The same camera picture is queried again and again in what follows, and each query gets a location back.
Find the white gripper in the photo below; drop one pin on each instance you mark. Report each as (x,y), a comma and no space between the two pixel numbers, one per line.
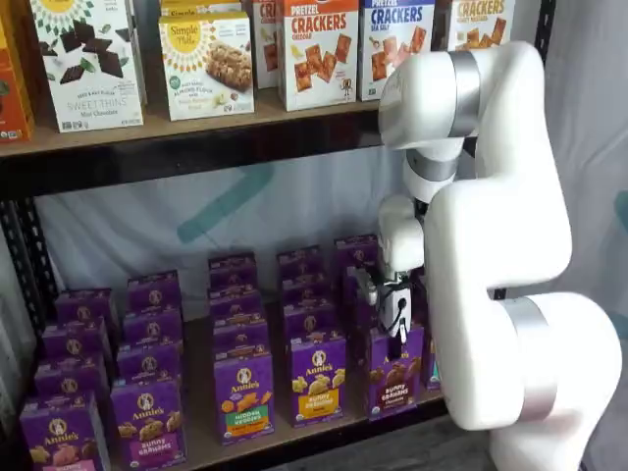
(395,314)

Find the purple Annie's box brown label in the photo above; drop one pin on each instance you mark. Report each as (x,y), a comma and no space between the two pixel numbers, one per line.
(355,252)
(392,387)
(349,289)

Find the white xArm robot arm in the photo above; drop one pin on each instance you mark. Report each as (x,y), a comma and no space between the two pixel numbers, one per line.
(490,221)

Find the purple Annie's box teal label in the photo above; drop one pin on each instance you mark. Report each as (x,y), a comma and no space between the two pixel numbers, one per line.
(432,363)

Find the purple Annie's box yellow label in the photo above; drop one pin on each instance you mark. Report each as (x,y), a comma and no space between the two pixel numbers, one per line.
(309,321)
(301,292)
(319,382)
(299,262)

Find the purple Annie's box green label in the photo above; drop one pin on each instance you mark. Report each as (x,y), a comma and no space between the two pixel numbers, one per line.
(235,306)
(240,338)
(243,392)
(233,270)

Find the purple Annie's box violet label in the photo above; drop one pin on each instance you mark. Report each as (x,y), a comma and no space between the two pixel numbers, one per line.
(147,363)
(152,326)
(147,427)
(154,294)

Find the orange pretzel crackers box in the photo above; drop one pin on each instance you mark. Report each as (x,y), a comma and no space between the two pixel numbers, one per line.
(267,49)
(319,59)

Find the purple Annie's box pink label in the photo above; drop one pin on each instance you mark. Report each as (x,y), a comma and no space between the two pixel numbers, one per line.
(83,309)
(73,343)
(59,432)
(68,382)

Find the blue pretzel crackers box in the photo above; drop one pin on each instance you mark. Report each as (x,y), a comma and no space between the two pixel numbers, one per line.
(387,29)

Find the yellow Simple Mills bar box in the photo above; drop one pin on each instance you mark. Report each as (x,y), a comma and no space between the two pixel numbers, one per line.
(206,73)
(196,6)

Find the yellow pretzel crackers box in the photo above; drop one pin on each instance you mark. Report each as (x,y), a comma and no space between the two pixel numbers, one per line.
(481,19)

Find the white Sweet Thins chocolate box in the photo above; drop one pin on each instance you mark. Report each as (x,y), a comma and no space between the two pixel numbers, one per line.
(88,73)

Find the orange snack box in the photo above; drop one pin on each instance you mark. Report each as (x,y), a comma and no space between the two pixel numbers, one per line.
(12,73)

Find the white backdrop cloth teal stripe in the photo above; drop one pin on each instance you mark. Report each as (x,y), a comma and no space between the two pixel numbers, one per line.
(122,230)

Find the white fabric curtain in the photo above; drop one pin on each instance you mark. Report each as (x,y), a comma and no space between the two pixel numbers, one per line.
(589,122)

